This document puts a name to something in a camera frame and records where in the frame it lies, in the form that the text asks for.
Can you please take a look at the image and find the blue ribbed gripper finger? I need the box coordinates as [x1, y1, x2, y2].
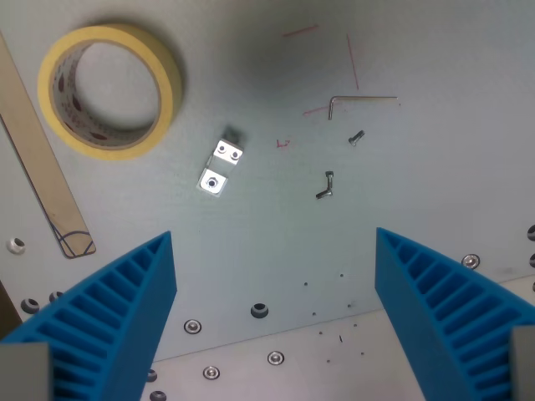
[0, 231, 178, 401]
[374, 226, 535, 401]

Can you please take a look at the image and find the silver metal angle bracket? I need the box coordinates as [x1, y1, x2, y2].
[195, 124, 246, 201]

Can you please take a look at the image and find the silver hex allen key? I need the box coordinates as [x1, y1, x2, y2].
[327, 95, 399, 121]

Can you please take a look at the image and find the beige flat wooden strip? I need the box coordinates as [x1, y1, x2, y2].
[0, 31, 97, 260]

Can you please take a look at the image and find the yellow masking tape roll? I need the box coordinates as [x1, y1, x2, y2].
[37, 23, 184, 161]

